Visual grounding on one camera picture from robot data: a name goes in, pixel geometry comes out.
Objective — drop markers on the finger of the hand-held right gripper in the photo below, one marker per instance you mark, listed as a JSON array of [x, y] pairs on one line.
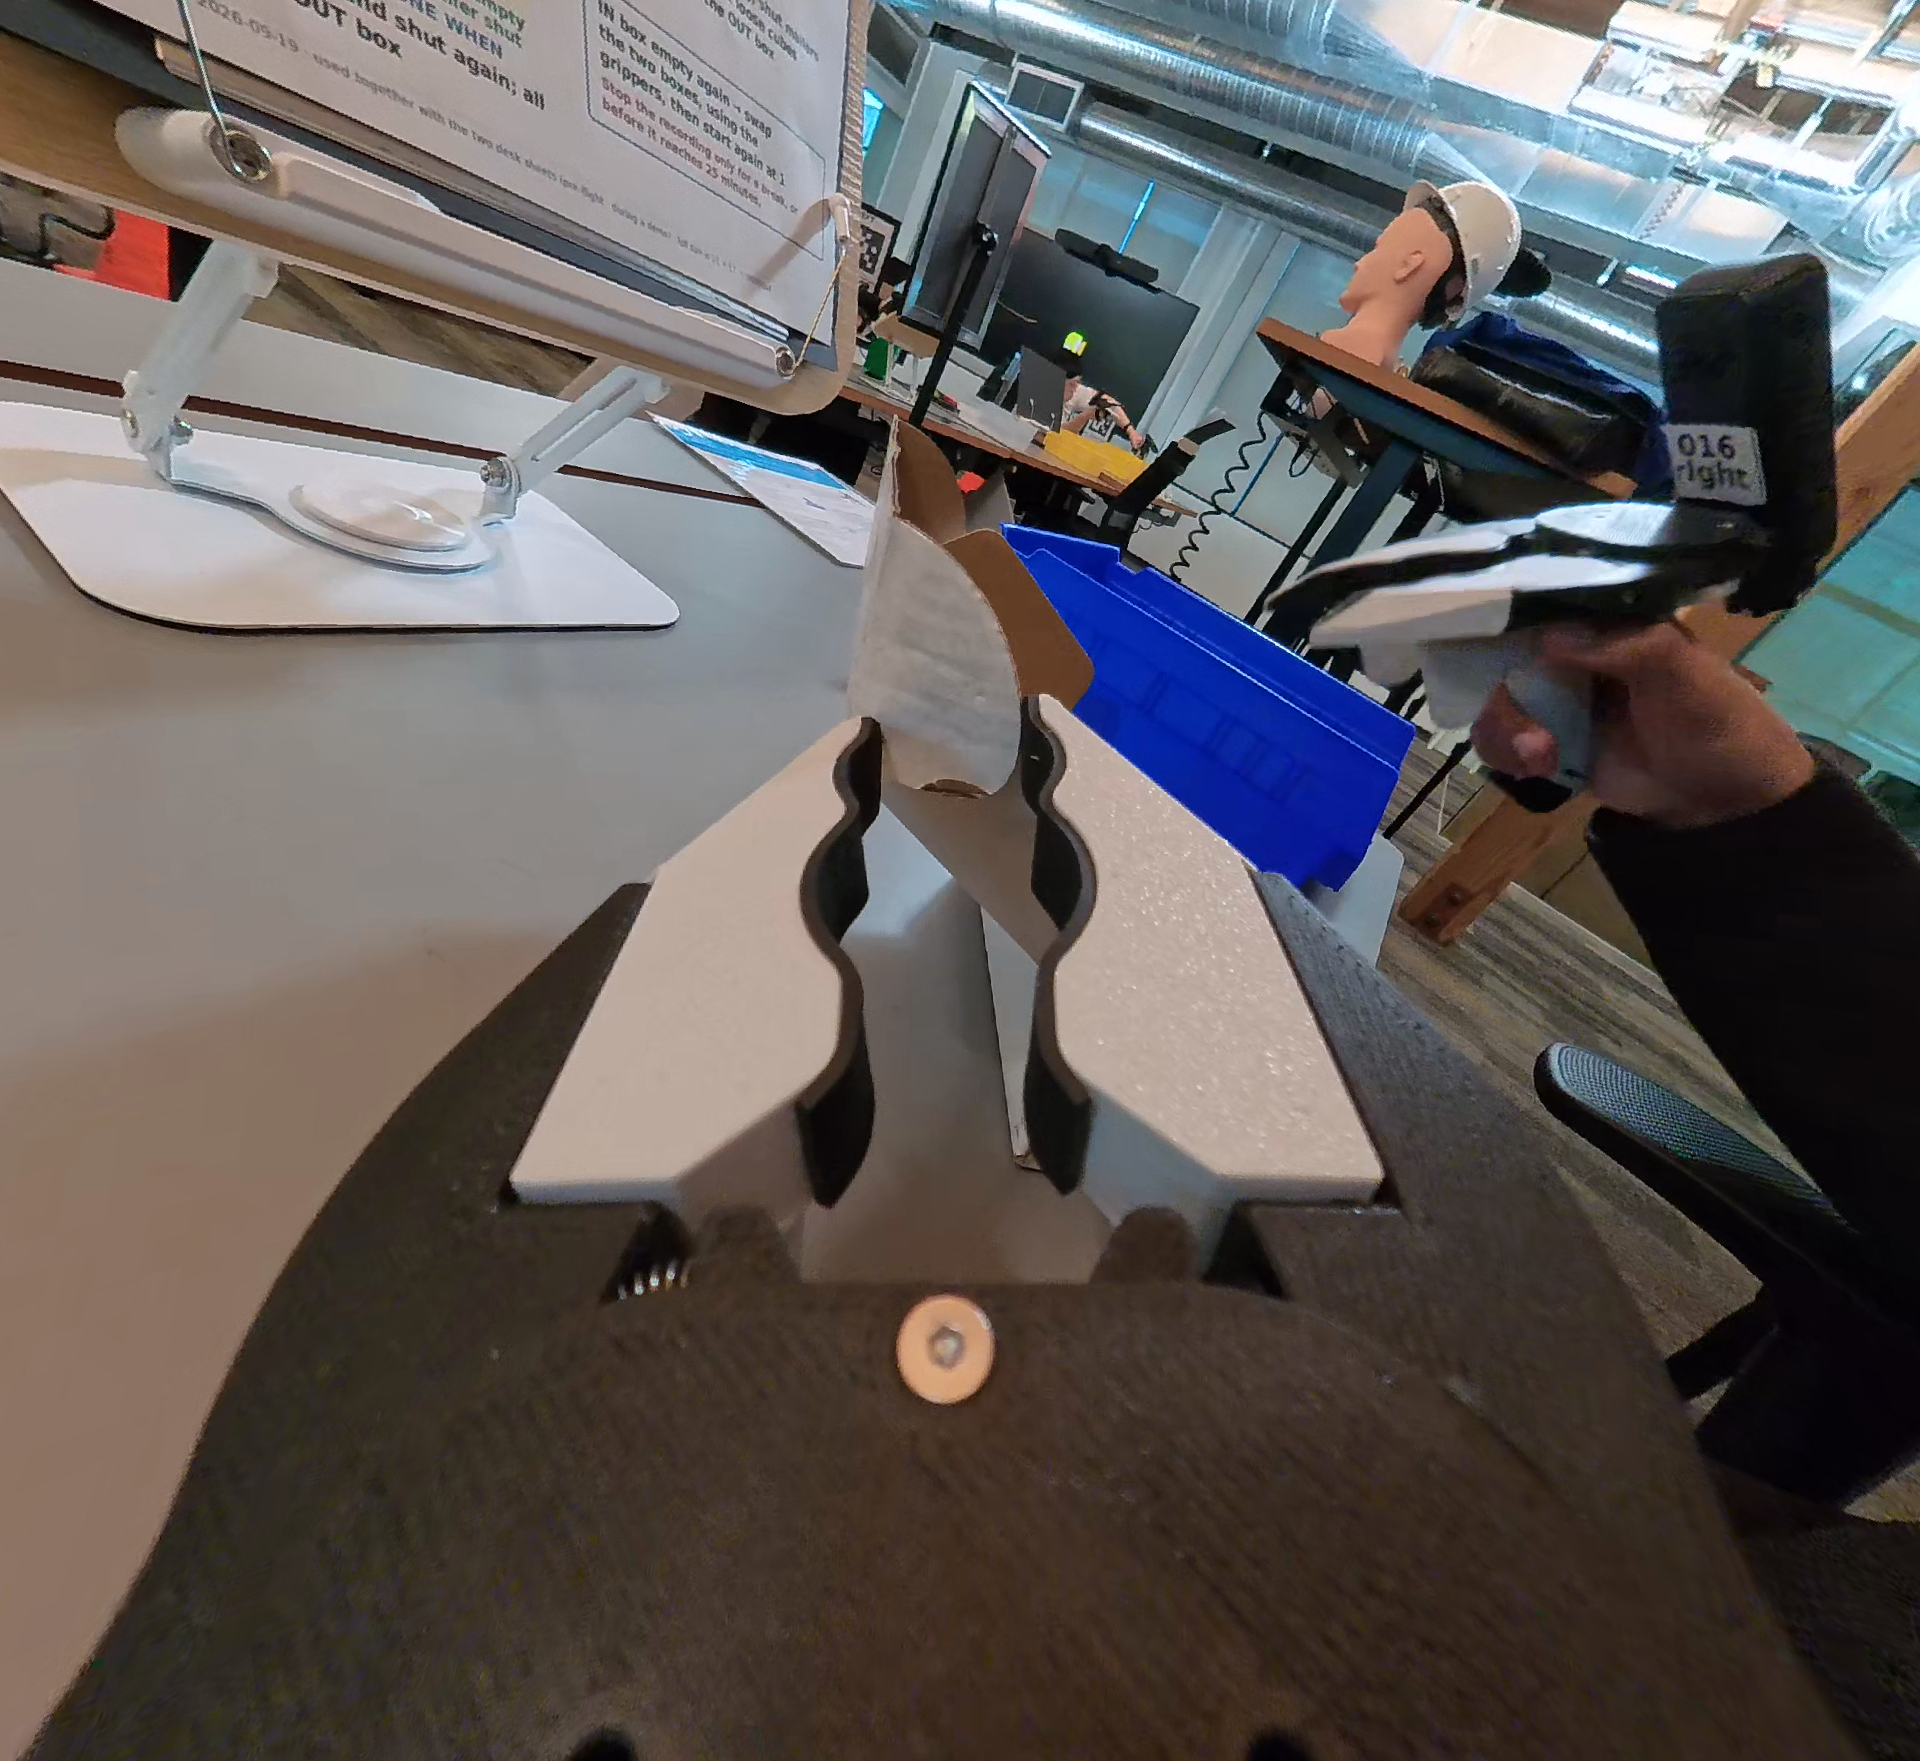
[[1442, 554], [1424, 621]]

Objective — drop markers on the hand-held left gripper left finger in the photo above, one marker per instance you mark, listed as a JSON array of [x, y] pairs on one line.
[[690, 1043]]

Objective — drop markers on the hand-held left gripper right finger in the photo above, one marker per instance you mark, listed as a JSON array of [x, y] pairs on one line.
[[1214, 1043]]

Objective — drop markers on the blue plastic bin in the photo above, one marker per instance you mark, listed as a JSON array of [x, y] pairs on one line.
[[1229, 727]]

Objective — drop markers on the white cardboard mailer box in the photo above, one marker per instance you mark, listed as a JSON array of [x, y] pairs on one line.
[[929, 651]]

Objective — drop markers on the grey desk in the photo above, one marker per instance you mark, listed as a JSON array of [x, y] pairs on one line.
[[302, 817]]

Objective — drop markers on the person's right hand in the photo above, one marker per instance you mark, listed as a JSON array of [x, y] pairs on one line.
[[1682, 727]]

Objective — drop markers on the black bag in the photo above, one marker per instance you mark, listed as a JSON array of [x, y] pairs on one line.
[[1530, 427]]

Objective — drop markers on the wooden table leg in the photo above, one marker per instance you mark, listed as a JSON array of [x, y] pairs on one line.
[[1502, 848]]

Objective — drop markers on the mannequin head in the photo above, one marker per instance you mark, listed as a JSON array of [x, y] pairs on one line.
[[1386, 294]]

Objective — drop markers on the black office chair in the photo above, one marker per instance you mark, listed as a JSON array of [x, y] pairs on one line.
[[1170, 487], [1723, 1176]]

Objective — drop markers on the white hard hat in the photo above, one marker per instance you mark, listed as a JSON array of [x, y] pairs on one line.
[[1479, 232]]

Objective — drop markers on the small yellow plastic bin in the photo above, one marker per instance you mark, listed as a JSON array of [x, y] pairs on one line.
[[1086, 457]]

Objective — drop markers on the wooden top work table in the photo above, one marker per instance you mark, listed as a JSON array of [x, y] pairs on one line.
[[960, 418]]

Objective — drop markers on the laminated sheet with blue strip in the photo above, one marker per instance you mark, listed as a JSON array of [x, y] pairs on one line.
[[782, 487]]

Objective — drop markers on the computer monitor on stand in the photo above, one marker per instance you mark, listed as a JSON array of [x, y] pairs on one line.
[[974, 215]]

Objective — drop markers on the white document stand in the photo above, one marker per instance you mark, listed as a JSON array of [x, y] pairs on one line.
[[223, 547]]

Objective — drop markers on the printed instruction sheet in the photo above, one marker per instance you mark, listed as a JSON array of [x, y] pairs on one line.
[[450, 22]]

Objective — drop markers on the dark frame standing desk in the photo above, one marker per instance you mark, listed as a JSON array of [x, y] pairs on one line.
[[1386, 487]]

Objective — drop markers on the large black wall screen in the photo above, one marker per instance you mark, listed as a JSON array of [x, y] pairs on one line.
[[1109, 308]]

